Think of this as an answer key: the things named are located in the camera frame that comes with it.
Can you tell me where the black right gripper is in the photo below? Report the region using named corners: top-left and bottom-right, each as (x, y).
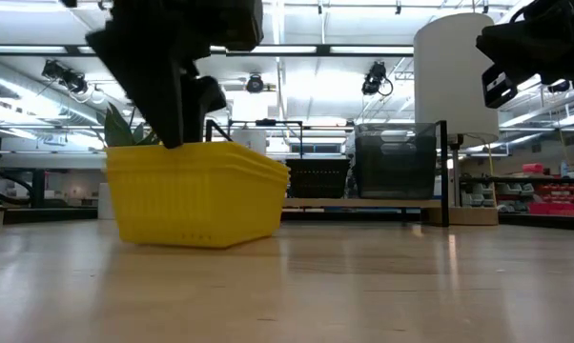
top-left (476, 13), bottom-right (574, 110)

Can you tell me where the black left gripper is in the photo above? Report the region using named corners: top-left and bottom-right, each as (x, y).
top-left (85, 0), bottom-right (264, 150)

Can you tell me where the black ceiling track spotlight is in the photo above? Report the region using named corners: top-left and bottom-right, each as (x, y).
top-left (361, 60), bottom-right (394, 97)
top-left (245, 73), bottom-right (265, 94)
top-left (41, 59), bottom-right (89, 95)

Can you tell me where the white shade table lamp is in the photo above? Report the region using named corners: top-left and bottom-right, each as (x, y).
top-left (413, 12), bottom-right (501, 227)

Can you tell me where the wooden shelf with black frame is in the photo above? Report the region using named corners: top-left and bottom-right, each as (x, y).
top-left (204, 118), bottom-right (449, 228)

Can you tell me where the yellow plastic mesh basket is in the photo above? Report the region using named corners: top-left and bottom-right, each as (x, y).
top-left (104, 159), bottom-right (291, 249)
top-left (105, 151), bottom-right (287, 173)

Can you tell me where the white cylindrical object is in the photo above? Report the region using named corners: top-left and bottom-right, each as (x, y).
top-left (229, 127), bottom-right (268, 156)

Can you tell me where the storage rack with red bins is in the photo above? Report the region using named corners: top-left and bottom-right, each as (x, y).
top-left (461, 161), bottom-right (574, 218)

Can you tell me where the black plastic mesh basket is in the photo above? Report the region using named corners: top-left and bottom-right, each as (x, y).
top-left (285, 158), bottom-right (352, 166)
top-left (286, 164), bottom-right (350, 199)
top-left (285, 161), bottom-right (351, 169)

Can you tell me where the translucent grey plastic bin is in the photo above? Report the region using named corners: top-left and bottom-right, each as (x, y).
top-left (353, 122), bottom-right (439, 190)
top-left (354, 129), bottom-right (438, 194)
top-left (356, 137), bottom-right (436, 200)

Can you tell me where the green leafy plant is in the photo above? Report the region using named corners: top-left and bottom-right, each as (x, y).
top-left (103, 102), bottom-right (163, 148)

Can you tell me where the long ceiling light bar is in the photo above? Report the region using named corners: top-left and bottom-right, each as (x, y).
top-left (0, 44), bottom-right (415, 58)

